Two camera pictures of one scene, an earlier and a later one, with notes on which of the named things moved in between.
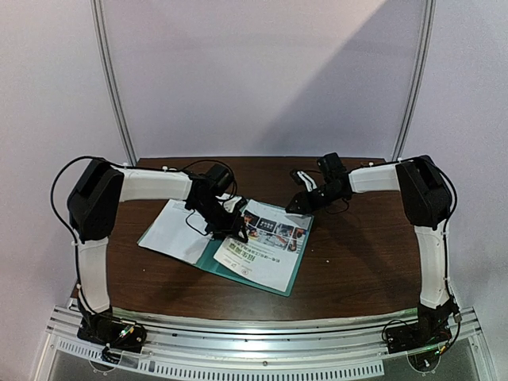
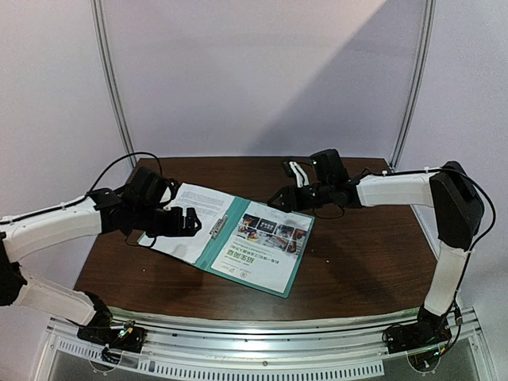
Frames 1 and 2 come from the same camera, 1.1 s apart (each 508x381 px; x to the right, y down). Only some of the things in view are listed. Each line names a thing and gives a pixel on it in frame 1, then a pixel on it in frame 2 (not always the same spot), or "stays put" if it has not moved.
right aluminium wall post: x=409 y=123 stays put
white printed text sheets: x=178 y=232 stays put
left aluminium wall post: x=98 y=14 stays put
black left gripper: x=232 y=229 → x=176 y=228
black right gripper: x=306 y=199 → x=296 y=195
